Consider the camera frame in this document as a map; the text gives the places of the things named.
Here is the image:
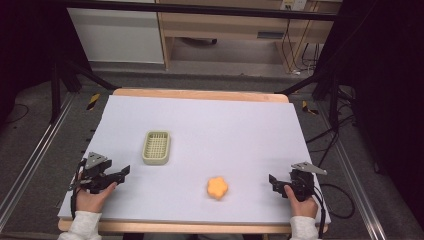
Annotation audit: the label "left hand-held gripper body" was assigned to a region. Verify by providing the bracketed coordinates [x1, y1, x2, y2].
[70, 151, 116, 195]

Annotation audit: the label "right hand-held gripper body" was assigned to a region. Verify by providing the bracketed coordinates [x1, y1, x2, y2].
[282, 161, 329, 203]

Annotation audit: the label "pale green slotted basket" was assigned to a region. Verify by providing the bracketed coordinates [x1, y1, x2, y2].
[141, 130, 172, 166]

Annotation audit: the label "orange flower-shaped sponge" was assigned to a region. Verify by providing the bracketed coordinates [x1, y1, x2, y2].
[206, 176, 230, 201]

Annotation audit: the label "person's right hand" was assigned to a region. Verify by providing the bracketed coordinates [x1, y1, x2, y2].
[283, 184, 320, 220]

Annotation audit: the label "person's left hand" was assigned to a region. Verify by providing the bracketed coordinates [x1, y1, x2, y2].
[75, 181, 118, 214]

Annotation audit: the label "yellow black floor tape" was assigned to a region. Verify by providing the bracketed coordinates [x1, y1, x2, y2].
[301, 99, 320, 116]
[85, 92, 102, 112]

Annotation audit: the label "white table mat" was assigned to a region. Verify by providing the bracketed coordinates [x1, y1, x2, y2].
[57, 94, 332, 226]

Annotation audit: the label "black metal stand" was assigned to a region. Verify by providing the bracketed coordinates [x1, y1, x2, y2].
[49, 58, 118, 125]
[274, 66, 342, 129]

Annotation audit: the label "wooden table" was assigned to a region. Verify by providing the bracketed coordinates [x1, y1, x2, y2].
[57, 87, 330, 235]

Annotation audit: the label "dark curtain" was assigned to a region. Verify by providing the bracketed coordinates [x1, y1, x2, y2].
[0, 0, 93, 121]
[314, 0, 424, 231]

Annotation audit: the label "white cabinet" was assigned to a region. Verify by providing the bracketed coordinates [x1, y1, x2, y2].
[66, 7, 165, 65]

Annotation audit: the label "light wooden desk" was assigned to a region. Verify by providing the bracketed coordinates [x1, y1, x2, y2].
[155, 0, 335, 73]

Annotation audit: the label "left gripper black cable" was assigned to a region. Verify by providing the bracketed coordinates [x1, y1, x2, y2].
[69, 159, 87, 222]

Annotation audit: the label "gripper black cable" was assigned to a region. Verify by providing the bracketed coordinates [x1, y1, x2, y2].
[69, 159, 87, 222]
[309, 182, 356, 240]

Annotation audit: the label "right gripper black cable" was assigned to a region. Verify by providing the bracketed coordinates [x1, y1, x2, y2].
[309, 182, 356, 240]

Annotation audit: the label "metal floor rail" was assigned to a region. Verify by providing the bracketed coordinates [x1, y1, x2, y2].
[0, 92, 77, 232]
[315, 99, 390, 240]

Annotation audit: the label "black floor cables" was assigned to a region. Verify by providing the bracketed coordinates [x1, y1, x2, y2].
[305, 84, 358, 169]

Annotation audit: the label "hanging black cables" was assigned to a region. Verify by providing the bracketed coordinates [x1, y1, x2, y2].
[280, 18, 322, 74]

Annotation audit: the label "white wall socket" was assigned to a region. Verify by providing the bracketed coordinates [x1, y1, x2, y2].
[280, 0, 307, 12]

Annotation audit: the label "black metal frame bar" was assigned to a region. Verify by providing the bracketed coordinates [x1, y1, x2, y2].
[65, 0, 338, 22]

